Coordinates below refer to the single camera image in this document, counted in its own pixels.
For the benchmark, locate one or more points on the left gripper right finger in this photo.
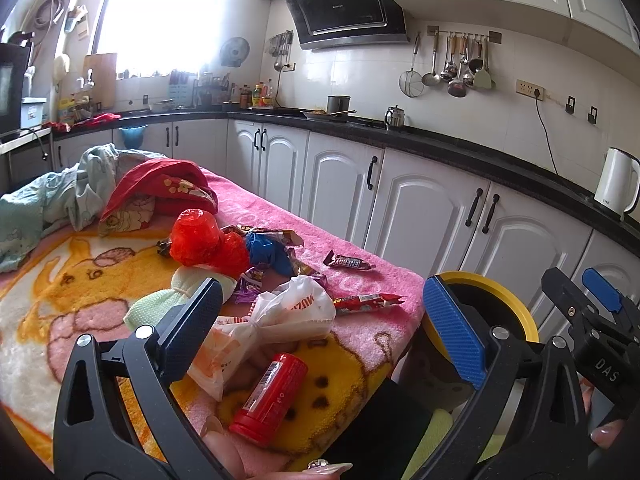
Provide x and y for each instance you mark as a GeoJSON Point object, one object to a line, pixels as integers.
{"type": "Point", "coordinates": [547, 438]}

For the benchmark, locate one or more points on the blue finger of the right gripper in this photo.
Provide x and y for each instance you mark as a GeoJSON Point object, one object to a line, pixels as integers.
{"type": "Point", "coordinates": [603, 290]}

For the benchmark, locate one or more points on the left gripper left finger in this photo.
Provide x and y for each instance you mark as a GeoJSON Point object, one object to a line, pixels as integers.
{"type": "Point", "coordinates": [93, 433]}

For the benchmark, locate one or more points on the red cylindrical can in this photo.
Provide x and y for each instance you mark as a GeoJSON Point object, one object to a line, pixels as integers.
{"type": "Point", "coordinates": [262, 414]}

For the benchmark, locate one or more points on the light green mesh cloth pouch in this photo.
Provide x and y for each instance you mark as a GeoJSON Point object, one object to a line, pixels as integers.
{"type": "Point", "coordinates": [150, 309]}

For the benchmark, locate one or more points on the purple snack wrapper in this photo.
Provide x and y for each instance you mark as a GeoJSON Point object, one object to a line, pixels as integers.
{"type": "Point", "coordinates": [249, 285]}

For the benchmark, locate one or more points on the red plastic bag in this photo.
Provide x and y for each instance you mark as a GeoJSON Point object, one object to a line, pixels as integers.
{"type": "Point", "coordinates": [197, 240]}

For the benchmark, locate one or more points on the red white candy wrapper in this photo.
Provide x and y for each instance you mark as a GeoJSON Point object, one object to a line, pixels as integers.
{"type": "Point", "coordinates": [366, 303]}

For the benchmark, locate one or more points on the white orange plastic bag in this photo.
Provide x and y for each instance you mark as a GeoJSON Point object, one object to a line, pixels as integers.
{"type": "Point", "coordinates": [298, 309]}

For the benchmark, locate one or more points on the brown chocolate bar wrapper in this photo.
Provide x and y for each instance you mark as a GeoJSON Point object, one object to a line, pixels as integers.
{"type": "Point", "coordinates": [334, 260]}

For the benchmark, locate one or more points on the yellow rimmed trash bin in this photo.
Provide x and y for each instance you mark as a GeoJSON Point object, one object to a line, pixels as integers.
{"type": "Point", "coordinates": [494, 302]}

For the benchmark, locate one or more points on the white lower kitchen cabinets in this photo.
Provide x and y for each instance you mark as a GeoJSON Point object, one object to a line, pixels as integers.
{"type": "Point", "coordinates": [418, 199]}

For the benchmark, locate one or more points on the white kitchen cabinets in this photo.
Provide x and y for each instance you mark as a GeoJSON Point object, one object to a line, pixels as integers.
{"type": "Point", "coordinates": [604, 30]}
{"type": "Point", "coordinates": [418, 199]}

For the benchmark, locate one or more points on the hanging kitchen utensils set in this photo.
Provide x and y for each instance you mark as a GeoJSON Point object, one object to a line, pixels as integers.
{"type": "Point", "coordinates": [460, 61]}

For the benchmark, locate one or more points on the white upper kitchen cabinets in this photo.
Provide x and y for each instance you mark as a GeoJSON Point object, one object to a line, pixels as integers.
{"type": "Point", "coordinates": [604, 30]}

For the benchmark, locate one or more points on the person's right hand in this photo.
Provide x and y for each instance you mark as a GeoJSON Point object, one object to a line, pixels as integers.
{"type": "Point", "coordinates": [603, 430]}

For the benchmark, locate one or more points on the person's left hand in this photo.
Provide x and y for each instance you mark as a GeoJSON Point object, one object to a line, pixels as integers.
{"type": "Point", "coordinates": [224, 450]}

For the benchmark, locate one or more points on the white electric kettle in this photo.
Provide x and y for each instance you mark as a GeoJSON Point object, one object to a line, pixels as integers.
{"type": "Point", "coordinates": [618, 187]}

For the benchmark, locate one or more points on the pink cartoon fleece blanket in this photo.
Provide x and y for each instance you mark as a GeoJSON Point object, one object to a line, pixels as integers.
{"type": "Point", "coordinates": [79, 281]}

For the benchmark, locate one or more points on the light teal crumpled cloth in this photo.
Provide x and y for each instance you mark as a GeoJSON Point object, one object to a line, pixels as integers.
{"type": "Point", "coordinates": [74, 196]}

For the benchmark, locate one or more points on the blue crumpled plastic bag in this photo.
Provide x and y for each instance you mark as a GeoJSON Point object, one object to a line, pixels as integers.
{"type": "Point", "coordinates": [267, 253]}

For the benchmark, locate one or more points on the steel teapot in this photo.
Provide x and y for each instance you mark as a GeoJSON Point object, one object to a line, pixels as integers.
{"type": "Point", "coordinates": [394, 117]}

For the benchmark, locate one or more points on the red patterned cloth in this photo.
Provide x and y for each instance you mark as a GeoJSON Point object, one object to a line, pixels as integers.
{"type": "Point", "coordinates": [162, 186]}

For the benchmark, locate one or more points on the gold foil candy wrapper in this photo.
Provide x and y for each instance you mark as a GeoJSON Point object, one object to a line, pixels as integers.
{"type": "Point", "coordinates": [286, 237]}

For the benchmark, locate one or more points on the dark cooking pot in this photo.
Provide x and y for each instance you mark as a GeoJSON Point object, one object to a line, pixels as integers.
{"type": "Point", "coordinates": [337, 103]}

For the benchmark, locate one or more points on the black range hood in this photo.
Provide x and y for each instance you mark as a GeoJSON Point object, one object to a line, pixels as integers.
{"type": "Point", "coordinates": [324, 24]}

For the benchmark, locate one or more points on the condiment bottles group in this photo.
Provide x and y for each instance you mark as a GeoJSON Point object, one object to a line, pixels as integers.
{"type": "Point", "coordinates": [261, 95]}

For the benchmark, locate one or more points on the black microwave oven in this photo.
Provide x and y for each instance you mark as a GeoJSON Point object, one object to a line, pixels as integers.
{"type": "Point", "coordinates": [13, 65]}

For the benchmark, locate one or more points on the wall power socket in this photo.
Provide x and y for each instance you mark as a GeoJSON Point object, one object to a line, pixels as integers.
{"type": "Point", "coordinates": [526, 88]}

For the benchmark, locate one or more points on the hanging wire strainer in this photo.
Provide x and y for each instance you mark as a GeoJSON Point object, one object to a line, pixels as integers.
{"type": "Point", "coordinates": [410, 81]}

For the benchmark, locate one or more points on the small wall fan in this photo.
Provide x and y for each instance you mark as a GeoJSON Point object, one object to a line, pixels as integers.
{"type": "Point", "coordinates": [233, 52]}

